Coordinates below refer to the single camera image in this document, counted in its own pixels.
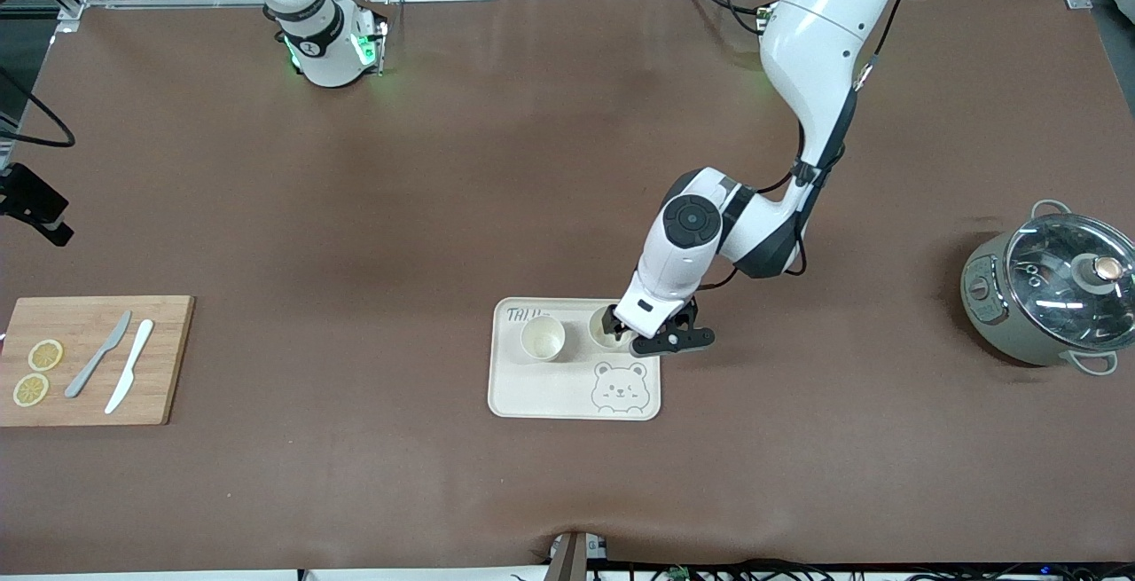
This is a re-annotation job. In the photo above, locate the beige bear print tray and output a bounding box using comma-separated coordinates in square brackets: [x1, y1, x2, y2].
[487, 297, 662, 422]

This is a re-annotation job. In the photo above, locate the white plastic cup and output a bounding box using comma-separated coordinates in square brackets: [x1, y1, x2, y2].
[587, 304, 634, 351]
[520, 315, 567, 362]

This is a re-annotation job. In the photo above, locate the white plastic knife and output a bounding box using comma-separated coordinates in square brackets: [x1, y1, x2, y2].
[105, 319, 155, 415]

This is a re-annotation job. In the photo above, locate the bamboo cutting board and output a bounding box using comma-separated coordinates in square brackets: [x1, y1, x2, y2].
[0, 295, 196, 428]

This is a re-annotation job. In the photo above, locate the black left arm base cable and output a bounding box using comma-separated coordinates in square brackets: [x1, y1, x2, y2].
[681, 0, 774, 34]

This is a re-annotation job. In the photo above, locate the sage green electric pot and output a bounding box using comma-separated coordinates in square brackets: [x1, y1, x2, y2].
[960, 200, 1135, 376]

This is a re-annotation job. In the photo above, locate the brown table cover mat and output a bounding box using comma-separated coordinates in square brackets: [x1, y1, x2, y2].
[0, 0, 1135, 575]

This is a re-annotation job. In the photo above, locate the glass pot lid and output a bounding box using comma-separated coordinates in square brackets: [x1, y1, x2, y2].
[1005, 213, 1135, 353]

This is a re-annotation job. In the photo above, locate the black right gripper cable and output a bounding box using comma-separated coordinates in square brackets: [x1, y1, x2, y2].
[0, 67, 76, 149]

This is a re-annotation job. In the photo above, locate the grey plastic knife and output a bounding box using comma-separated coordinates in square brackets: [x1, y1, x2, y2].
[64, 310, 132, 399]

